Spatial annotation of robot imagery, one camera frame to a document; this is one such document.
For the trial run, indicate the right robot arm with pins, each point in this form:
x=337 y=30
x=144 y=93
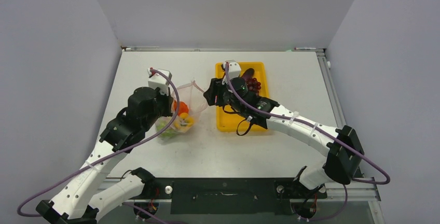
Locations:
x=340 y=147

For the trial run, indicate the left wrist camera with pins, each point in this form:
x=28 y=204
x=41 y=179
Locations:
x=159 y=79

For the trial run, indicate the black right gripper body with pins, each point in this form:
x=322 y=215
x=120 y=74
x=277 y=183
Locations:
x=221 y=96

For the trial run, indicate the dark red grape bunch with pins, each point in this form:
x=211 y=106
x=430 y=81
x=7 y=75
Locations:
x=253 y=85

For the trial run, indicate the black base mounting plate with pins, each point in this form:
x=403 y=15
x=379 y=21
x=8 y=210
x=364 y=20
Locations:
x=229 y=195

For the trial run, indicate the clear zip top bag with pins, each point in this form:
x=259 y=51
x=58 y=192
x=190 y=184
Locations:
x=192 y=95

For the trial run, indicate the yellow bell pepper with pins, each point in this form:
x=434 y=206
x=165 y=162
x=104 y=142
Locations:
x=183 y=122

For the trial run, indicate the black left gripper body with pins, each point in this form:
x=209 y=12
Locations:
x=162 y=108

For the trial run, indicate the marker pen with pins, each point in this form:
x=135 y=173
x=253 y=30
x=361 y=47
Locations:
x=305 y=49

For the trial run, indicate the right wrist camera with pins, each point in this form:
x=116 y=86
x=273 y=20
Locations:
x=232 y=69

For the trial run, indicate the yellow plastic tray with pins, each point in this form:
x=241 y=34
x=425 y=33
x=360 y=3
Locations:
x=230 y=123

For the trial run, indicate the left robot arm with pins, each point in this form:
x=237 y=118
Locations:
x=72 y=204

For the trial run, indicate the orange pumpkin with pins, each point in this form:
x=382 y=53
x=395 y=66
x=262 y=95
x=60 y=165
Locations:
x=180 y=107

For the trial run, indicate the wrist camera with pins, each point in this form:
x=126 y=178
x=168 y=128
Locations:
x=232 y=69
x=159 y=79

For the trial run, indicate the slim purple eggplant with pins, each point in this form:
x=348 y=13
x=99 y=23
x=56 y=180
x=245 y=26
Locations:
x=248 y=74

